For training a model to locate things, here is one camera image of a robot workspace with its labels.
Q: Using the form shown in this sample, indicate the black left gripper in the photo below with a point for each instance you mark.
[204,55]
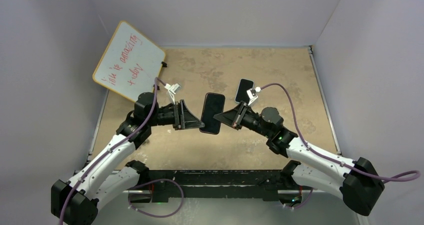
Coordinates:
[183,119]

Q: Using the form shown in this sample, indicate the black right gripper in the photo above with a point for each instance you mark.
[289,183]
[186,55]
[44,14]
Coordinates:
[235,117]

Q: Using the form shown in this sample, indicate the black phone case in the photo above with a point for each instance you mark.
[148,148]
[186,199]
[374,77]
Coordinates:
[212,113]

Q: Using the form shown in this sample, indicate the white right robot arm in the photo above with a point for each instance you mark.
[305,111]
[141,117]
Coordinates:
[355,182]

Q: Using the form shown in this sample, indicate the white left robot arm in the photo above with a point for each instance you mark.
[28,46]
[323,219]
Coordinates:
[78,200]

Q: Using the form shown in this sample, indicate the black whiteboard clip upper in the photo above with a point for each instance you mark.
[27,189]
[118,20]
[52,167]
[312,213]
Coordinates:
[164,64]

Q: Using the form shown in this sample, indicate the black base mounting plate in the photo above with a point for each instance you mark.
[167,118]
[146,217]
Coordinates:
[282,196]

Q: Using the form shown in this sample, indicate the yellow framed whiteboard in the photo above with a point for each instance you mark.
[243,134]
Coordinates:
[130,63]

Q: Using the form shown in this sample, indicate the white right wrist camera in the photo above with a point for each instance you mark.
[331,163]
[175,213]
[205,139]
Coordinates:
[253,95]

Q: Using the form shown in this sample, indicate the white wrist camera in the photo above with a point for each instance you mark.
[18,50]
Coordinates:
[172,89]
[253,95]

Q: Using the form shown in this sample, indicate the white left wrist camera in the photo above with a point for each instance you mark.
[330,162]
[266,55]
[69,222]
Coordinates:
[172,89]

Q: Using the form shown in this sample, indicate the aluminium front rail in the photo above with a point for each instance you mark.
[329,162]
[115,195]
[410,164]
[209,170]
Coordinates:
[207,183]

